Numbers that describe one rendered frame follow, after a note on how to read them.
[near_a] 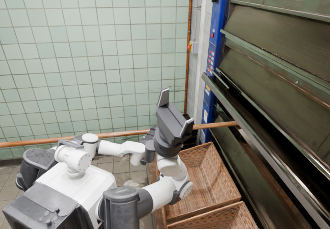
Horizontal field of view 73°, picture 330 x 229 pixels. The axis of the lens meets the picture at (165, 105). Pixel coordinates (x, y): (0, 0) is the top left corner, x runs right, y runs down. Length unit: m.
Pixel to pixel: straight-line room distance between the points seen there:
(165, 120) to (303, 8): 0.70
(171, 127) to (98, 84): 2.05
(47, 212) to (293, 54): 1.02
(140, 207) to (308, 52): 0.79
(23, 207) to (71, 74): 1.87
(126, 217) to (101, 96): 1.99
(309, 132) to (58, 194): 0.91
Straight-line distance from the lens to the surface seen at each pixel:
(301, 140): 1.00
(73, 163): 0.80
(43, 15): 2.48
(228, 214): 1.58
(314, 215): 0.84
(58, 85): 2.66
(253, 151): 1.36
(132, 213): 0.77
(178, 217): 1.54
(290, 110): 1.06
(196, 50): 2.15
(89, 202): 0.81
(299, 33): 1.04
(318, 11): 0.99
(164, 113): 0.59
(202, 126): 1.43
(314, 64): 0.93
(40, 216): 0.83
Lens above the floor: 2.00
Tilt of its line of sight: 29 degrees down
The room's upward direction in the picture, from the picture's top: straight up
